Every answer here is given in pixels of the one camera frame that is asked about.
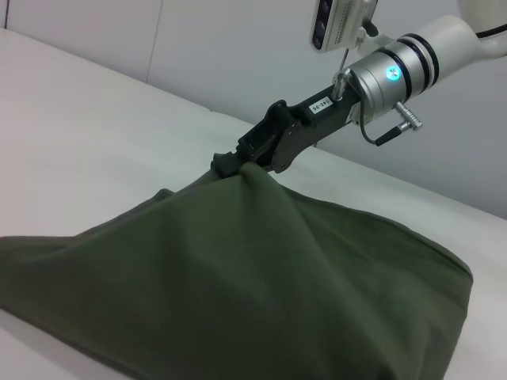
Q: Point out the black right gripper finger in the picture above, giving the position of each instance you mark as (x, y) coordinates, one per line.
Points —
(227, 164)

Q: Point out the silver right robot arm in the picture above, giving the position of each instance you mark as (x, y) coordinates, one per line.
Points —
(420, 67)

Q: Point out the dark green T-shirt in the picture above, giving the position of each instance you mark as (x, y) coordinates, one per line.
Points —
(237, 277)

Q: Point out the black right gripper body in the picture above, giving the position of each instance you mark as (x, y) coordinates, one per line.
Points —
(309, 126)

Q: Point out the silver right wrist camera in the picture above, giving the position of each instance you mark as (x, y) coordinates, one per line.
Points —
(340, 23)

